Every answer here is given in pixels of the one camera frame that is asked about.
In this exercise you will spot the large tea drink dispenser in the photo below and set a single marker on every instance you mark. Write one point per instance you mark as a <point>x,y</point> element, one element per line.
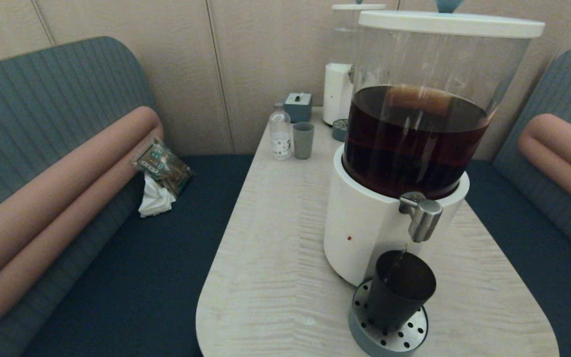
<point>365,223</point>

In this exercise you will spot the grey-green cup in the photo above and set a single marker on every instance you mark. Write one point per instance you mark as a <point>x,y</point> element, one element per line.
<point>303,141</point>

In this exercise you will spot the pink bolster cushion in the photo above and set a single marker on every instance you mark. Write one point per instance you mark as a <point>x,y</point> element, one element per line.
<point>57,198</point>
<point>563,153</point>

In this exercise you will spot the small grey drip tray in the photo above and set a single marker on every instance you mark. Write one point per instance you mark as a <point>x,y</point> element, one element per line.
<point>339,131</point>

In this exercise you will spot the green snack package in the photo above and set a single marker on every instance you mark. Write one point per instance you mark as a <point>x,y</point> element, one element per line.
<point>162,166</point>

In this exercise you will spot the small grey box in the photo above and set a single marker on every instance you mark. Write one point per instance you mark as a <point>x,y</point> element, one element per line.
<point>298,108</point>

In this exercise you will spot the metal dispenser tap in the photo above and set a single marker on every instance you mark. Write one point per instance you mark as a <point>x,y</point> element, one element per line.
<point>425,218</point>

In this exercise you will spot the round grey perforated drip tray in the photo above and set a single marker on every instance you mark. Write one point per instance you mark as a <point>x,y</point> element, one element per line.
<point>362,342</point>

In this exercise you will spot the far empty drink dispenser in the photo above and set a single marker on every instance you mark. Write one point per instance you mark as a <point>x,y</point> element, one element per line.
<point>337,94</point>

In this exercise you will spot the crumpled white tissue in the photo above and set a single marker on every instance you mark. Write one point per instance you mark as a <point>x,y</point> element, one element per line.
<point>155,201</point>

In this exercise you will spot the black plastic cup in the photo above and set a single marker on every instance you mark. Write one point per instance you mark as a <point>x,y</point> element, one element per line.
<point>399,292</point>

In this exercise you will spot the clear plastic bottle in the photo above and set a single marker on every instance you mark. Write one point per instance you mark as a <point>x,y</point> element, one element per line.
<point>280,134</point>

